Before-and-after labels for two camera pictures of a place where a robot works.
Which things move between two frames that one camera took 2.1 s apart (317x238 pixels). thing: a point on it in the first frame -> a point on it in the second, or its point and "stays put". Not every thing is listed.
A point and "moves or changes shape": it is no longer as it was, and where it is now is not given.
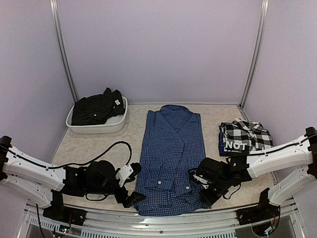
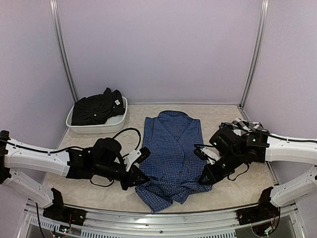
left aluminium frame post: (58, 27) stays put
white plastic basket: (114, 125) stays put
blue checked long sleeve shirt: (173, 148) moves or changes shape
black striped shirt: (95, 109) stays put
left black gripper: (129, 202) -> (132, 180)
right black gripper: (209, 200) -> (213, 176)
